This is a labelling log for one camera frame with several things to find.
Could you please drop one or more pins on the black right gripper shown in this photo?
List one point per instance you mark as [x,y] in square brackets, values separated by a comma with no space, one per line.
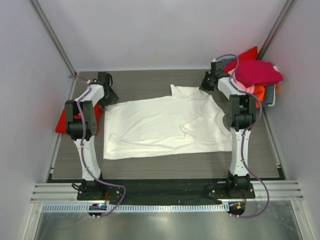
[207,81]

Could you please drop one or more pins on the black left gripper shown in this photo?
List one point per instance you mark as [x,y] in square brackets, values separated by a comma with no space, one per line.
[113,98]

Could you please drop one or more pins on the white printed t shirt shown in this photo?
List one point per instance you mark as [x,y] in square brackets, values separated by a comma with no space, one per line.
[187,121]

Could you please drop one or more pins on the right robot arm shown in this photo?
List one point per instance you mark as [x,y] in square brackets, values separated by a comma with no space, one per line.
[240,116]

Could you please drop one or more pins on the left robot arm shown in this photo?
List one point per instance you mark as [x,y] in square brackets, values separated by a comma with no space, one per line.
[81,125]

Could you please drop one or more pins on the grey-blue laundry basket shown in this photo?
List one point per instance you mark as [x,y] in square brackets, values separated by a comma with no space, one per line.
[227,61]

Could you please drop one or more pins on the magenta t shirt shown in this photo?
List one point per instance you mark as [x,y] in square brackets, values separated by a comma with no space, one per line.
[257,72]

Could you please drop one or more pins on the orange t shirt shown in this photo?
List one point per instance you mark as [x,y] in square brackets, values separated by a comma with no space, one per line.
[259,92]

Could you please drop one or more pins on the red t shirt in basket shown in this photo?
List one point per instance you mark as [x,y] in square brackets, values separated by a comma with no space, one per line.
[251,54]

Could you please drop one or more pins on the grey t shirt in basket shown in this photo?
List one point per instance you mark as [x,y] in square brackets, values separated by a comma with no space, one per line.
[269,96]

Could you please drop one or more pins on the folded red t shirt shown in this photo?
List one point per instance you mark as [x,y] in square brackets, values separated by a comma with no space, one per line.
[61,125]

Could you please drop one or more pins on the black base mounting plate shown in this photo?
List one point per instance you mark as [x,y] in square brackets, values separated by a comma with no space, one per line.
[162,192]

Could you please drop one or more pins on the left aluminium corner post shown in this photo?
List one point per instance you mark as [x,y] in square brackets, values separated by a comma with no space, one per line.
[52,35]

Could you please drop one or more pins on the aluminium corner post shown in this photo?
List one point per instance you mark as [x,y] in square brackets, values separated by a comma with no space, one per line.
[52,35]
[279,21]

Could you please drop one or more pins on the right aluminium corner post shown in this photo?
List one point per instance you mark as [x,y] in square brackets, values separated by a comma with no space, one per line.
[279,21]

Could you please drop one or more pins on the slotted white cable duct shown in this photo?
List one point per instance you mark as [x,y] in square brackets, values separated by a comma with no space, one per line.
[100,208]

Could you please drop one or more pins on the aluminium frame rail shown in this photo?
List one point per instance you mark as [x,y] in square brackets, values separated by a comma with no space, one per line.
[279,190]

